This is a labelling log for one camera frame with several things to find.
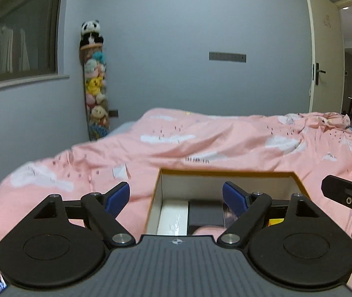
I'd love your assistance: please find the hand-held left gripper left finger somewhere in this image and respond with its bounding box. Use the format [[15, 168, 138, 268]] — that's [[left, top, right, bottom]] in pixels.
[[20, 181, 136, 248]]

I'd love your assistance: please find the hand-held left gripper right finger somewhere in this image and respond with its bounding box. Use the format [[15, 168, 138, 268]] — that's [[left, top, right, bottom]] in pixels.
[[216, 181, 335, 248]]

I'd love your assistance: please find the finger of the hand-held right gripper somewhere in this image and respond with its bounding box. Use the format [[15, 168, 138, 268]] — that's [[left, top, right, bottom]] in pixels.
[[321, 175, 352, 215]]

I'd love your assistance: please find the grey gift box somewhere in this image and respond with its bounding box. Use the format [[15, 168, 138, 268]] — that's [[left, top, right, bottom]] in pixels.
[[188, 199, 226, 228]]

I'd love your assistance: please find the pink fabric pouch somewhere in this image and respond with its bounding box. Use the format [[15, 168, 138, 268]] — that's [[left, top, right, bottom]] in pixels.
[[193, 225, 226, 236]]

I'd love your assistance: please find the orange cardboard box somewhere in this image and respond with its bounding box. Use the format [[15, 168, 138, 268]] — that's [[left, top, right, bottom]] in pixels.
[[145, 169, 313, 236]]

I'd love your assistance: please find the white glasses case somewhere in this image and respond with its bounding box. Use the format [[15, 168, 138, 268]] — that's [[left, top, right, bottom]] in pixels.
[[157, 200, 190, 235]]

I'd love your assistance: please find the hanging column of plush toys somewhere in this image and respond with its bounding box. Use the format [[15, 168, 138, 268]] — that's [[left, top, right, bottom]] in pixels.
[[79, 44, 111, 141]]

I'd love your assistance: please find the white door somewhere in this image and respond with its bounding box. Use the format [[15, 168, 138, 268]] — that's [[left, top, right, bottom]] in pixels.
[[303, 0, 345, 114]]

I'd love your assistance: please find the panda plush toy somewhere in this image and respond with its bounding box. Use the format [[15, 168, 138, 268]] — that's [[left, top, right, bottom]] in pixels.
[[80, 21, 105, 48]]

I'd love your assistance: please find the window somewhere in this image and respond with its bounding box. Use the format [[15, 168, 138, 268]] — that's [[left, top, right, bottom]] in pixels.
[[0, 0, 71, 95]]

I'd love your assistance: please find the black door handle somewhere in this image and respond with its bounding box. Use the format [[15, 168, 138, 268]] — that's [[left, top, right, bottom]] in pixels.
[[312, 63, 327, 85]]

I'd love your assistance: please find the grey wall switch panel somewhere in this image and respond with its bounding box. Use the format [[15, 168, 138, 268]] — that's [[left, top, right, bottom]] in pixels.
[[209, 51, 247, 62]]

